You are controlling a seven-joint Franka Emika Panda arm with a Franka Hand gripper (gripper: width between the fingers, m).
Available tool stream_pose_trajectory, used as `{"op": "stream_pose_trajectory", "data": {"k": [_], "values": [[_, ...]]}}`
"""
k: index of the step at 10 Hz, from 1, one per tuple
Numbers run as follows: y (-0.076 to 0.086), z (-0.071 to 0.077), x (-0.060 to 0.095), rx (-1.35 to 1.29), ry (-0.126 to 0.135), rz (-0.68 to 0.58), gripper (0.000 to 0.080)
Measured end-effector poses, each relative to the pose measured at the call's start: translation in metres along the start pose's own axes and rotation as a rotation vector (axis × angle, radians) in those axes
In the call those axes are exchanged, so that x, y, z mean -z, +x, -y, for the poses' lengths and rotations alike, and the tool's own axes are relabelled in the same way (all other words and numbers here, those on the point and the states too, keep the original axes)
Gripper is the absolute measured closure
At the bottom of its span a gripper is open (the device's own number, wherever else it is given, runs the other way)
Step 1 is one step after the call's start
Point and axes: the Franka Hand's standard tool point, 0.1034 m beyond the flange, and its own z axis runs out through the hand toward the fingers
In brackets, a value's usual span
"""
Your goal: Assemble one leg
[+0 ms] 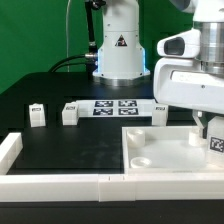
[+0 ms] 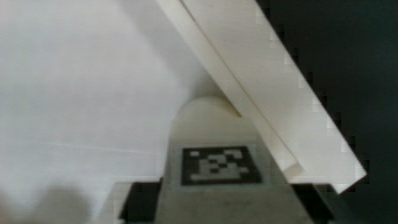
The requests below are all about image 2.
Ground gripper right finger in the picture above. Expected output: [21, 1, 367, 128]
[291, 183, 350, 224]

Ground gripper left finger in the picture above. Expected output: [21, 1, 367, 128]
[97, 180, 161, 224]

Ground white table leg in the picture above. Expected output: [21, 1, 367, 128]
[154, 97, 312, 224]

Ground white square tabletop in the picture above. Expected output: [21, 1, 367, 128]
[0, 0, 366, 224]

